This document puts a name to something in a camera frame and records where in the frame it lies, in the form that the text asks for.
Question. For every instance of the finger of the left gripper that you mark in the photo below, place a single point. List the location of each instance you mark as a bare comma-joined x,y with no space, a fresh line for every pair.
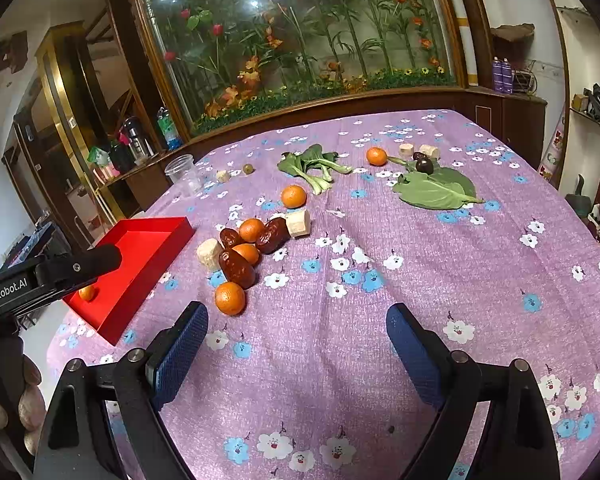
75,271

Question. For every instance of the mandarin orange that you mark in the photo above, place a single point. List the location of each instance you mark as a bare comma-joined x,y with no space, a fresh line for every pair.
230,299

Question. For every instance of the black thermos jug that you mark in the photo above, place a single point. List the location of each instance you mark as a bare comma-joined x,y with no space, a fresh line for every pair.
132,129

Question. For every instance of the green label water bottle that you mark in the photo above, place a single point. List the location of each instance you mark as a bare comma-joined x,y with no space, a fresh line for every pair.
168,129

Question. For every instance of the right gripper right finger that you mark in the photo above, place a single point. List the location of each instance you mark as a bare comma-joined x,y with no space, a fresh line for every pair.
448,381

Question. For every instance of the small white piece near cup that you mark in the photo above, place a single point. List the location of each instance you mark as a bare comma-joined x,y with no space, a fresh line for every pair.
223,176

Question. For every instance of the white sugarcane piece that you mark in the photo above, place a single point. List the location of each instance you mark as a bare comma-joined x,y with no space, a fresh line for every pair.
208,254
298,223

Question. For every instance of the red tray box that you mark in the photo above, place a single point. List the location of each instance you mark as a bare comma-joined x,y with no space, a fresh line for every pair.
148,247

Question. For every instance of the purple floral tablecloth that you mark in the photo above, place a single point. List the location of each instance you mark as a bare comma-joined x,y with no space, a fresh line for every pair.
305,384

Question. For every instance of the clear plastic cup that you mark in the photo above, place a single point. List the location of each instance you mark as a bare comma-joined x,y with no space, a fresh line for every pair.
181,171

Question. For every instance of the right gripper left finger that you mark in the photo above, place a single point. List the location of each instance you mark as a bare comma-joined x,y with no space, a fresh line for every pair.
145,380

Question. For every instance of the long red date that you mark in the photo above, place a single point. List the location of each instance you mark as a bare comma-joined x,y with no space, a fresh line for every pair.
237,269

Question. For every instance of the large green leaf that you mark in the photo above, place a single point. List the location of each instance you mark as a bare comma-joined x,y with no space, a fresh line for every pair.
445,189

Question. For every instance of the small red date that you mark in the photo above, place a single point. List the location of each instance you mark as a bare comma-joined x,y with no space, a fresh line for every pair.
230,238

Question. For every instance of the dark fruit on leaf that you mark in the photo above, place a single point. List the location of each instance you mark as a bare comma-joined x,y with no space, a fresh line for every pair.
424,165

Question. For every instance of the bok choy stalk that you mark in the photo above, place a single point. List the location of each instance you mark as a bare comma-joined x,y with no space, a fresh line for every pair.
314,166

